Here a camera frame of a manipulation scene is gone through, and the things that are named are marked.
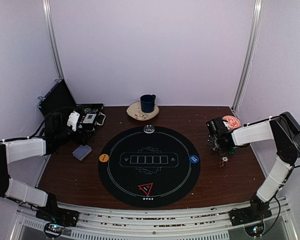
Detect blue small blind button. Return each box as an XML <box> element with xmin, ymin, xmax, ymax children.
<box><xmin>189</xmin><ymin>155</ymin><xmax>200</xmax><ymax>164</ymax></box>

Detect orange big blind button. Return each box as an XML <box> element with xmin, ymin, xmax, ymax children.
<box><xmin>98</xmin><ymin>153</ymin><xmax>110</xmax><ymax>163</ymax></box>

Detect red triangle all-in marker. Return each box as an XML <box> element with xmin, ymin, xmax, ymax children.
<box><xmin>138</xmin><ymin>183</ymin><xmax>153</xmax><ymax>196</ymax></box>

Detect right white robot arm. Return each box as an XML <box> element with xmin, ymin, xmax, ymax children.
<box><xmin>206</xmin><ymin>111</ymin><xmax>300</xmax><ymax>221</ymax></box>

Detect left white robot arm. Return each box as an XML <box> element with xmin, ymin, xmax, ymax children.
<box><xmin>0</xmin><ymin>111</ymin><xmax>95</xmax><ymax>222</ymax></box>

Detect green blue chip stack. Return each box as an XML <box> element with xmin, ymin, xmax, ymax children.
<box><xmin>228</xmin><ymin>147</ymin><xmax>238</xmax><ymax>155</ymax></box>

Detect blue playing card deck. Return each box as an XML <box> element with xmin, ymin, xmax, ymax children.
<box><xmin>72</xmin><ymin>145</ymin><xmax>92</xmax><ymax>161</ymax></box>

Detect black poker set case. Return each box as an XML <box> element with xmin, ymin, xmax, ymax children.
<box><xmin>38</xmin><ymin>79</ymin><xmax>106</xmax><ymax>139</ymax></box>

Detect red patterned small bowl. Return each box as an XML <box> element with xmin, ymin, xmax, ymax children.
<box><xmin>222</xmin><ymin>115</ymin><xmax>241</xmax><ymax>130</ymax></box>

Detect beige ceramic saucer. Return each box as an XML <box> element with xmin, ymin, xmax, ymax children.
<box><xmin>126</xmin><ymin>101</ymin><xmax>160</xmax><ymax>121</ymax></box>

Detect round black poker mat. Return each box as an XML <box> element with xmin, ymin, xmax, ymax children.
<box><xmin>98</xmin><ymin>125</ymin><xmax>201</xmax><ymax>208</ymax></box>

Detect dark blue mug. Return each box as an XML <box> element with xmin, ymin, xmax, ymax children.
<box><xmin>140</xmin><ymin>94</ymin><xmax>156</xmax><ymax>113</ymax></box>

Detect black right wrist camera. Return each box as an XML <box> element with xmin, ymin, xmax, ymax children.
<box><xmin>206</xmin><ymin>117</ymin><xmax>229</xmax><ymax>137</ymax></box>

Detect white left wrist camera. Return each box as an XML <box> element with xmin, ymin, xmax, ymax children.
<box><xmin>67</xmin><ymin>111</ymin><xmax>80</xmax><ymax>132</ymax></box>

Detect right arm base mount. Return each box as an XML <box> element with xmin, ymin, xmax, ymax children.
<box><xmin>228</xmin><ymin>207</ymin><xmax>272</xmax><ymax>237</ymax></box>

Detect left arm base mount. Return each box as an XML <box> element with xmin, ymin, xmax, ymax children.
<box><xmin>35</xmin><ymin>208</ymin><xmax>80</xmax><ymax>239</ymax></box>

